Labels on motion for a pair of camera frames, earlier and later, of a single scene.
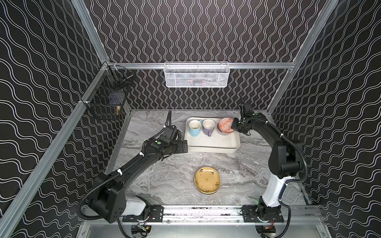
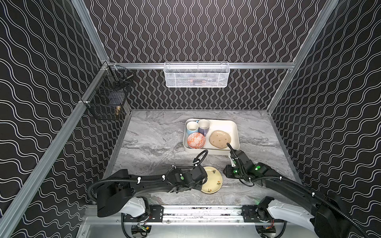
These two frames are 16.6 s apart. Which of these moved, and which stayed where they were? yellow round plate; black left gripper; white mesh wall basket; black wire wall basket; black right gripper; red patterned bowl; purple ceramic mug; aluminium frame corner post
Moved: purple ceramic mug; red patterned bowl; yellow round plate; black right gripper; black left gripper
Stayed: white mesh wall basket; black wire wall basket; aluminium frame corner post
